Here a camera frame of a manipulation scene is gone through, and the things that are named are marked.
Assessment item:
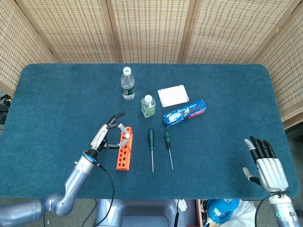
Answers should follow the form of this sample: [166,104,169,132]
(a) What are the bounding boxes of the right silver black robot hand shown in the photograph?
[242,135,290,194]

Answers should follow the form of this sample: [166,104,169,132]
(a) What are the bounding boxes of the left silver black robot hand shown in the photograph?
[89,112,131,152]

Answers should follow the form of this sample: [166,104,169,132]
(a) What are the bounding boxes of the silver-blue robot base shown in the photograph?
[95,199,181,227]

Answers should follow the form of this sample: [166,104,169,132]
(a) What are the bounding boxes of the orange tool holder rack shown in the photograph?
[115,126,134,172]

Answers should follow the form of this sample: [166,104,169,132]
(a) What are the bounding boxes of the white plastic bag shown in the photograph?
[227,199,257,227]

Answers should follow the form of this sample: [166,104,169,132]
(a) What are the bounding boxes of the short light-green-label drink bottle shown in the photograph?
[140,94,157,119]

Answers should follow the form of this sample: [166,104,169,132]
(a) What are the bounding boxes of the tall dark-green-label water bottle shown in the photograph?
[120,66,136,101]

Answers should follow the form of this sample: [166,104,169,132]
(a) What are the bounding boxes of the blue felt table cloth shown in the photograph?
[0,63,300,201]

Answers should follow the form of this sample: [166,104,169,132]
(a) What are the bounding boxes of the blue white plastic device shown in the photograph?
[207,198,241,224]

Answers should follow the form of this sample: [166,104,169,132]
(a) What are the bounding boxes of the white plastic tray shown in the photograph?
[157,85,190,109]

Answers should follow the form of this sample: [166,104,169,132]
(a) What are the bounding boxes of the blue cookie box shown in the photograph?
[161,99,208,128]

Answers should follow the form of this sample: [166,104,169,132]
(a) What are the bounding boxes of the white round plate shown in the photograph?
[178,199,188,213]

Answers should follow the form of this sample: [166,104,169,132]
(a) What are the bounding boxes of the woven bamboo folding screen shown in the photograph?
[0,0,303,130]

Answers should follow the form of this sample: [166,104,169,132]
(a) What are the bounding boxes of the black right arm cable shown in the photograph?
[254,192,291,227]

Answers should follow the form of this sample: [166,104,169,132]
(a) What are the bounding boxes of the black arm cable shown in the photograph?
[95,163,116,227]
[254,192,291,227]

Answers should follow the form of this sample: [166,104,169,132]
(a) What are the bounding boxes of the long black-green handle screwdriver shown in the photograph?
[147,128,156,173]

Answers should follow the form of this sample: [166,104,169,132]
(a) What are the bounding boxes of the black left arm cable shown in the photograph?
[95,163,116,227]

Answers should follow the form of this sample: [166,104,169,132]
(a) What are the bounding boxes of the short green-black handle screwdriver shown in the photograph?
[164,131,175,172]

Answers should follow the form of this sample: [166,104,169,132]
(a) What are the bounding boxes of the dark equipment with yellow cable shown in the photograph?
[0,93,13,125]

